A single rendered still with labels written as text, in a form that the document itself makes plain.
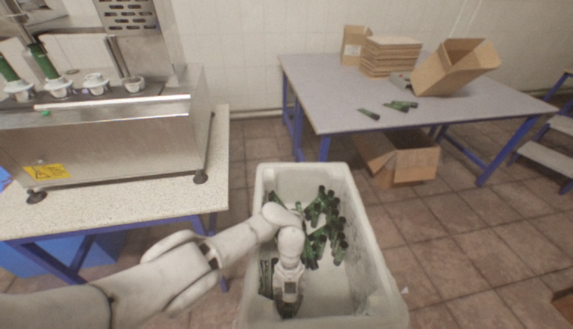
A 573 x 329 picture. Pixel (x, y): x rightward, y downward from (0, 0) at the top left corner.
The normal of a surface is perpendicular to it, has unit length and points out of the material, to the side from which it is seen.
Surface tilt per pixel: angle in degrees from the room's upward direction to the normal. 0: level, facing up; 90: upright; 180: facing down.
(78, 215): 0
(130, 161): 90
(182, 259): 37
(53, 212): 0
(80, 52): 90
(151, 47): 90
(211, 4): 90
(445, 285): 0
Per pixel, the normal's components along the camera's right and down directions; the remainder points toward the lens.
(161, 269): 0.58, -0.76
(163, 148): 0.19, 0.62
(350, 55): -0.15, 0.62
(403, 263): 0.03, -0.77
